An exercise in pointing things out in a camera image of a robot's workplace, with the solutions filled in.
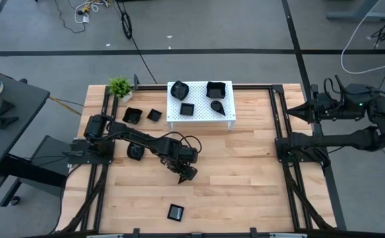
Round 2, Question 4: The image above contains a black triangular bracket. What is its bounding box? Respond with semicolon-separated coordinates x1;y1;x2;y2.
0;115;20;130
0;99;16;117

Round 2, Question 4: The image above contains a black side table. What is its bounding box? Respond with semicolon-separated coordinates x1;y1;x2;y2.
0;70;68;215

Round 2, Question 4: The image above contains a black wavy square bowl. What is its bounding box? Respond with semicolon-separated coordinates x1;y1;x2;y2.
122;106;144;126
206;81;227;100

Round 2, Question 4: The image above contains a grey desk base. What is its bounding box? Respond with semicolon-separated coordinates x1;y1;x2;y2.
326;0;385;22

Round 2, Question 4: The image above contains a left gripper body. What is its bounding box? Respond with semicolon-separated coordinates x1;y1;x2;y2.
161;155;198;182

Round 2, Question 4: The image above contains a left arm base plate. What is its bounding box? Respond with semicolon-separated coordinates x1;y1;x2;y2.
67;138;114;165

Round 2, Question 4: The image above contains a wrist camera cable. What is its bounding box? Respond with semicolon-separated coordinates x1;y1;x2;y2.
164;131;202;155
323;74;351;100

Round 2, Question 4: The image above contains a black small square plate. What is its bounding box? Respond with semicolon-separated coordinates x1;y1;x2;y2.
166;203;185;222
179;102;195;116
146;108;163;122

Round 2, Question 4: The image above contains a power strip cable bundle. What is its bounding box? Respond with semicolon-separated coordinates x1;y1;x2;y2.
74;0;112;24

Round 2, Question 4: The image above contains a thick black floor cable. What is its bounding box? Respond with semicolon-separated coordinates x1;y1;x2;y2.
114;0;159;85

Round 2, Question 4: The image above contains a black controller box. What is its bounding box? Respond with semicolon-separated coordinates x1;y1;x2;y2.
30;134;77;178

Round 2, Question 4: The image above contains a white floor cable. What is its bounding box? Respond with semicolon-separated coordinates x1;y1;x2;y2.
340;0;385;75

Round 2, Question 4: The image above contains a small potted green plant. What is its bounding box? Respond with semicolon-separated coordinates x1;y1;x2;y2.
108;76;134;103

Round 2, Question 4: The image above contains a thin black floor cable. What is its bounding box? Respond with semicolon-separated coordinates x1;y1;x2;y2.
54;0;87;34

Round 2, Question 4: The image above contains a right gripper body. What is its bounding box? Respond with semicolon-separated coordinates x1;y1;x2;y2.
310;92;345;124

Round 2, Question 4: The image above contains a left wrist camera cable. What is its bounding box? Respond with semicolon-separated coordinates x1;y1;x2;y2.
164;131;202;155

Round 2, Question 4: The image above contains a black leaf-shaped plate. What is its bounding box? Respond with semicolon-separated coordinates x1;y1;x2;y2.
170;80;191;101
126;142;146;162

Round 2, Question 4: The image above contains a yellow floor cable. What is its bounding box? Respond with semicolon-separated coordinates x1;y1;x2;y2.
0;64;83;116

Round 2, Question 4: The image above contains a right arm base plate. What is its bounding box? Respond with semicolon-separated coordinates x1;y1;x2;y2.
274;137;314;165

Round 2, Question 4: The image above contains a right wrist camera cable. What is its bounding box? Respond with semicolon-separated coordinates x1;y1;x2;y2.
323;74;351;100

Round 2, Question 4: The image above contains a white perforated shelf rack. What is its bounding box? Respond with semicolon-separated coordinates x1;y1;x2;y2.
165;80;237;132

